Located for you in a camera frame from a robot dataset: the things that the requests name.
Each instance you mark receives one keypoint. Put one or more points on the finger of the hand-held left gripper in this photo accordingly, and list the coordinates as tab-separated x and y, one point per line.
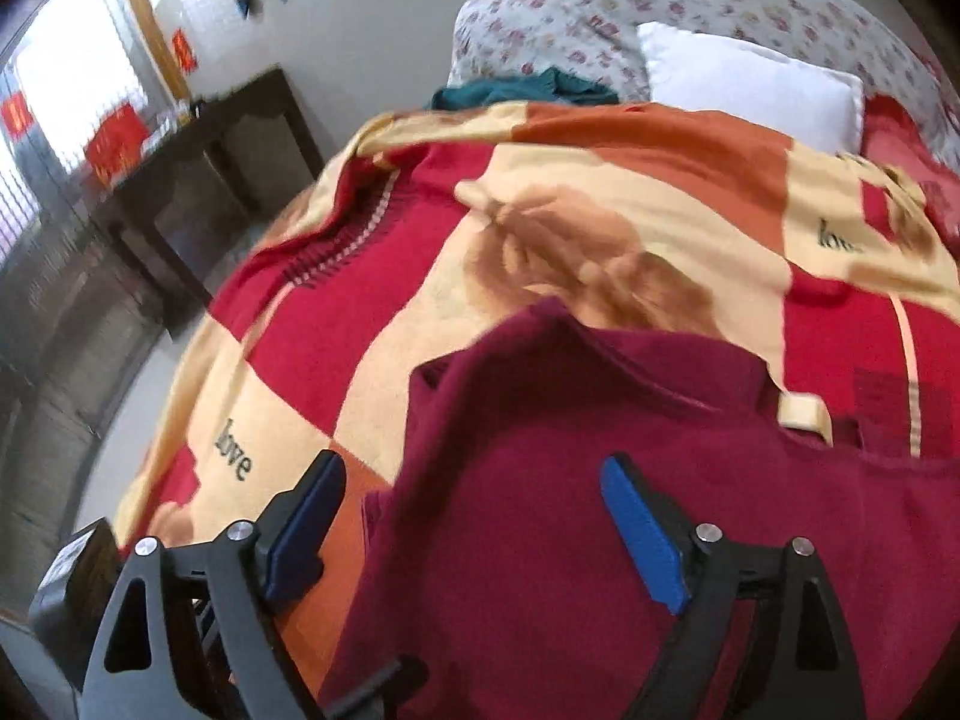
382	686

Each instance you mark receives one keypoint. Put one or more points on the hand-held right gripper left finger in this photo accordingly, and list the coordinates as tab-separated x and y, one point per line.
304	532

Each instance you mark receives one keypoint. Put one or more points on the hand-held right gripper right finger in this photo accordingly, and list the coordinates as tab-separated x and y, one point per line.
645	532

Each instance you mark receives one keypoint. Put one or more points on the maroon sweatshirt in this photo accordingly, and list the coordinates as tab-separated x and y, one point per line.
525	502

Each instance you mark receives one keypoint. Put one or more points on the red orange printed blanket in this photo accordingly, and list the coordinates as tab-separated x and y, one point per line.
600	165

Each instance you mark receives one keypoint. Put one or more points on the dark wooden table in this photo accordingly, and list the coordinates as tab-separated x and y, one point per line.
225	120

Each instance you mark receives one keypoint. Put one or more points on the clear plastic wrap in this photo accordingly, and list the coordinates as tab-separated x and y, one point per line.
169	127

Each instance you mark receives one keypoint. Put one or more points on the red gift box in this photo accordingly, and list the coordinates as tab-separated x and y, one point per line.
116	139

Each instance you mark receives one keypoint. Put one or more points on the teal garment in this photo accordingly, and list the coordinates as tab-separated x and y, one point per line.
525	90

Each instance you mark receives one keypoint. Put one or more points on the white pillow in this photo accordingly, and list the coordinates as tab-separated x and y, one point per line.
750	82

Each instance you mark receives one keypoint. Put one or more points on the red patterned cloth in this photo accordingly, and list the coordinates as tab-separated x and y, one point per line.
900	135

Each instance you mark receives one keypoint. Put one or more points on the red paper decoration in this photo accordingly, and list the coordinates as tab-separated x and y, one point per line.
15	116
184	51

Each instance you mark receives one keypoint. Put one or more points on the window with grille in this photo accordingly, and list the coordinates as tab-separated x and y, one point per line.
67	75

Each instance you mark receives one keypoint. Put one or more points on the orange wooden door frame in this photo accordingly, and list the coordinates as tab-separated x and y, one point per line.
146	7

